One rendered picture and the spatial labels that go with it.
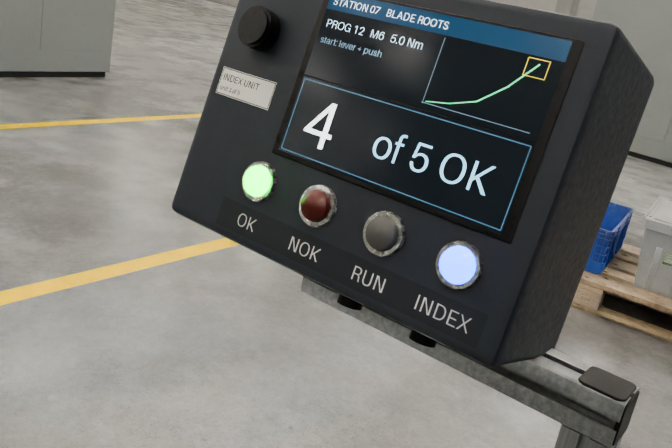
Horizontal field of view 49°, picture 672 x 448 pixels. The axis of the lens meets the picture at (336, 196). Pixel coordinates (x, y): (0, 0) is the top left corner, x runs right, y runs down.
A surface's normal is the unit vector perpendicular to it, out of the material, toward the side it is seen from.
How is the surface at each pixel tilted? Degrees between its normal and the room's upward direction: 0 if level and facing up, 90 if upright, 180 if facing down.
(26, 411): 0
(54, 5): 90
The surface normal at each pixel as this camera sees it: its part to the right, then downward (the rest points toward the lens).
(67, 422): 0.18, -0.94
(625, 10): -0.60, 0.13
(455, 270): -0.51, -0.04
